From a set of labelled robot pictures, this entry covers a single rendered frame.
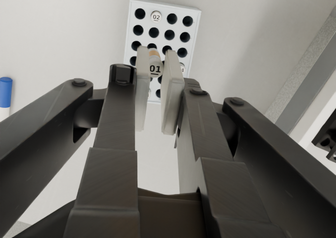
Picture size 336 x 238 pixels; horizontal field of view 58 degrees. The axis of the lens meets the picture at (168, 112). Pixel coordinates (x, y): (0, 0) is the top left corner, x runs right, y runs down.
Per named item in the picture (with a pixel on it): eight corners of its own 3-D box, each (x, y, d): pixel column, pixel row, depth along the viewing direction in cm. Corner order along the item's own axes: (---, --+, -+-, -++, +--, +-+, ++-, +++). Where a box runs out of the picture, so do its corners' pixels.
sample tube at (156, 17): (159, 19, 39) (160, 24, 35) (150, 17, 39) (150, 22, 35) (161, 9, 38) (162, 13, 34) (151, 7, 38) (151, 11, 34)
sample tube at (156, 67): (159, 62, 25) (162, 79, 21) (144, 60, 25) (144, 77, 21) (161, 47, 25) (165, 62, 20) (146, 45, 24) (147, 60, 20)
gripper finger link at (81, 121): (129, 134, 14) (60, 128, 13) (133, 95, 18) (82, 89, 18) (133, 104, 13) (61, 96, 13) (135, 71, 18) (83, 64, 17)
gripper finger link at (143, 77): (143, 133, 16) (128, 131, 15) (143, 87, 22) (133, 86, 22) (150, 77, 14) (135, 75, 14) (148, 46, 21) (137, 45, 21)
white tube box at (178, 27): (180, 97, 44) (183, 107, 40) (122, 89, 43) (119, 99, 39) (197, 7, 39) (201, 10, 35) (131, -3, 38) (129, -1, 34)
